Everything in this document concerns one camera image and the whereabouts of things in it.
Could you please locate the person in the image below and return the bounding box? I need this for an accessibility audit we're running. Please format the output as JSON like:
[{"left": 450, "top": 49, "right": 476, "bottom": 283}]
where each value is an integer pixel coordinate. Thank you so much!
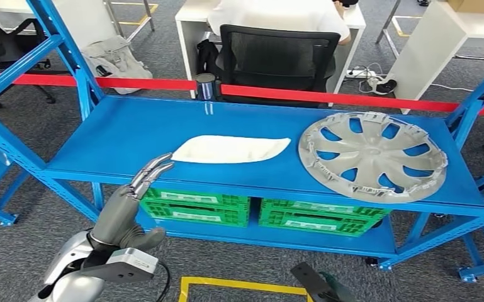
[{"left": 206, "top": 0, "right": 352, "bottom": 47}]

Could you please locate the white plastic car part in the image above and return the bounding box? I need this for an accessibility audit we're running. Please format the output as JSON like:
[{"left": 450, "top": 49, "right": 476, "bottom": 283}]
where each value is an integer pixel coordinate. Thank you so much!
[{"left": 170, "top": 134, "right": 292, "bottom": 165}]

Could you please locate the black bag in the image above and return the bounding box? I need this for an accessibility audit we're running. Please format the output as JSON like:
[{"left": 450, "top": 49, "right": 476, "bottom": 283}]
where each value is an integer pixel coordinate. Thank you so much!
[{"left": 196, "top": 39, "right": 222, "bottom": 81}]

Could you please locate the grey backpack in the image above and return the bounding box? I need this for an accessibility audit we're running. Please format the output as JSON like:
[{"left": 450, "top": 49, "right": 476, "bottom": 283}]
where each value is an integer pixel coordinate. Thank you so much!
[{"left": 81, "top": 35, "right": 154, "bottom": 96}]

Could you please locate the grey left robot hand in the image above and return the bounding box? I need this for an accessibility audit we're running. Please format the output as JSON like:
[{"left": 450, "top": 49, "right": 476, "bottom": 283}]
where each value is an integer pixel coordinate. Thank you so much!
[{"left": 89, "top": 152, "right": 176, "bottom": 252}]

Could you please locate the black mesh office chair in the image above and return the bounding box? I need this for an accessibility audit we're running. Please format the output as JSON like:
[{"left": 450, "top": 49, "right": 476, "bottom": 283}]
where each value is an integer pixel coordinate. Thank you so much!
[{"left": 214, "top": 23, "right": 342, "bottom": 110}]

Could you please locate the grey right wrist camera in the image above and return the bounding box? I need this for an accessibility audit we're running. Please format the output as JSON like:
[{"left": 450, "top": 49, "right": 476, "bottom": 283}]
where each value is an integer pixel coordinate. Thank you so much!
[{"left": 290, "top": 261, "right": 331, "bottom": 302}]

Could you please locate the red barrier belt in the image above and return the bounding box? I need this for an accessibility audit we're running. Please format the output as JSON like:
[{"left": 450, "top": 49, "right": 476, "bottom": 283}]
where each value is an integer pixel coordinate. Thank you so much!
[
  {"left": 220, "top": 83, "right": 484, "bottom": 119},
  {"left": 0, "top": 71, "right": 199, "bottom": 92}
]

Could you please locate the white desk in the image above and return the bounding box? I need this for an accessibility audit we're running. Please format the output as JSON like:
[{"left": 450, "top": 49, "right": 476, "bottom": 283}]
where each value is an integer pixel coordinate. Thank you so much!
[
  {"left": 0, "top": 0, "right": 118, "bottom": 52},
  {"left": 385, "top": 0, "right": 484, "bottom": 116},
  {"left": 174, "top": 0, "right": 367, "bottom": 100}
]

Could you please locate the cardboard box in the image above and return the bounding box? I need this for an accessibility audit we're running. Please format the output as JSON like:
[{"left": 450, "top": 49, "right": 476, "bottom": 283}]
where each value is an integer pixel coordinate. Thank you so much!
[{"left": 447, "top": 0, "right": 484, "bottom": 14}]

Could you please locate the white floor cable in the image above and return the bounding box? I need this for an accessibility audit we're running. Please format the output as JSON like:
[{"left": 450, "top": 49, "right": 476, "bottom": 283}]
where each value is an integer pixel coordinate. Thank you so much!
[{"left": 429, "top": 82, "right": 484, "bottom": 108}]

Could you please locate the yellow floor tape square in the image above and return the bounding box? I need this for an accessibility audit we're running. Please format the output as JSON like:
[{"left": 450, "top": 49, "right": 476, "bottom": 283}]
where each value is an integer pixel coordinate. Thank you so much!
[{"left": 177, "top": 276, "right": 315, "bottom": 302}]

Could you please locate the white power strip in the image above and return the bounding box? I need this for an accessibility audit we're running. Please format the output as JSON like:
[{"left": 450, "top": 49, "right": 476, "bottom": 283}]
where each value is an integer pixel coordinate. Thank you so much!
[{"left": 345, "top": 68, "right": 377, "bottom": 81}]

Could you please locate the chrome barrier post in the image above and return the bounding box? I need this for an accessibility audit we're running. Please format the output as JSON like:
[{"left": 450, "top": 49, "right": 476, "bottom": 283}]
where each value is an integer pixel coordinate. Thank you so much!
[{"left": 194, "top": 72, "right": 223, "bottom": 103}]

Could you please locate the silver wheel hubcap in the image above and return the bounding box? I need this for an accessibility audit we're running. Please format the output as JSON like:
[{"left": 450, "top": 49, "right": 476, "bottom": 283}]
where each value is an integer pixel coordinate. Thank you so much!
[{"left": 297, "top": 111, "right": 449, "bottom": 206}]

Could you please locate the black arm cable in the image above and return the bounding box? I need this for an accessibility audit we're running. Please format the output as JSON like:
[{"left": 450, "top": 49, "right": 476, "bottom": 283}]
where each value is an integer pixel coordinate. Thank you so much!
[{"left": 153, "top": 259, "right": 172, "bottom": 302}]

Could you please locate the black power adapter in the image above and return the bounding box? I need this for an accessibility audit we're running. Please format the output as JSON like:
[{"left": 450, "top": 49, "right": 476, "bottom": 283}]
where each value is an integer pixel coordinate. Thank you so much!
[{"left": 368, "top": 75, "right": 398, "bottom": 96}]

